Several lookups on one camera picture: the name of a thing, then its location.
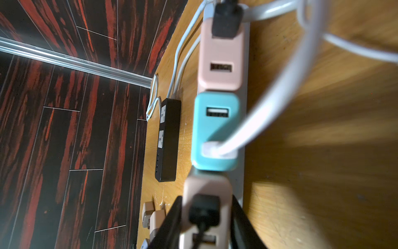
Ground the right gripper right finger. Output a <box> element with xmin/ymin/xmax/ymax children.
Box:
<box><xmin>230</xmin><ymin>195</ymin><xmax>267</xmax><ymax>249</ymax></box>

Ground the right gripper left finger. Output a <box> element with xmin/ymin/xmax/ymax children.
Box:
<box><xmin>148</xmin><ymin>196</ymin><xmax>182</xmax><ymax>249</ymax></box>

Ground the pink charger adapter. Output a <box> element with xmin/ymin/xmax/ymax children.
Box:
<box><xmin>142</xmin><ymin>201</ymin><xmax>155</xmax><ymax>229</ymax></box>
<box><xmin>149</xmin><ymin>209</ymin><xmax>166</xmax><ymax>241</ymax></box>

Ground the black cable of pink mouse O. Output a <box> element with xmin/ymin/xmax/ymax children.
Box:
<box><xmin>188</xmin><ymin>193</ymin><xmax>221</xmax><ymax>249</ymax></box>

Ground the white mouse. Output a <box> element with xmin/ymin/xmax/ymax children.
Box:
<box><xmin>140</xmin><ymin>238</ymin><xmax>150</xmax><ymax>249</ymax></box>

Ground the white power strip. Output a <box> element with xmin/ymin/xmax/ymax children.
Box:
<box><xmin>197</xmin><ymin>2</ymin><xmax>251</xmax><ymax>208</ymax></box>

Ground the black power strip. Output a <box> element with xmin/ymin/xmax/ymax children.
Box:
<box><xmin>155</xmin><ymin>98</ymin><xmax>181</xmax><ymax>182</ymax></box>

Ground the teal adapter on white strip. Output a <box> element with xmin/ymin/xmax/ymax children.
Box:
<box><xmin>191</xmin><ymin>91</ymin><xmax>240</xmax><ymax>172</ymax></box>

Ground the pink adapter far end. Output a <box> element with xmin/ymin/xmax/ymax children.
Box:
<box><xmin>198</xmin><ymin>18</ymin><xmax>246</xmax><ymax>93</ymax></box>

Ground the white power cable right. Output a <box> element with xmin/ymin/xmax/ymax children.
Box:
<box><xmin>166</xmin><ymin>0</ymin><xmax>299</xmax><ymax>99</ymax></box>

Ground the white usb cable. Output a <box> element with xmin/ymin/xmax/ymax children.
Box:
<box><xmin>200</xmin><ymin>0</ymin><xmax>398</xmax><ymax>159</ymax></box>

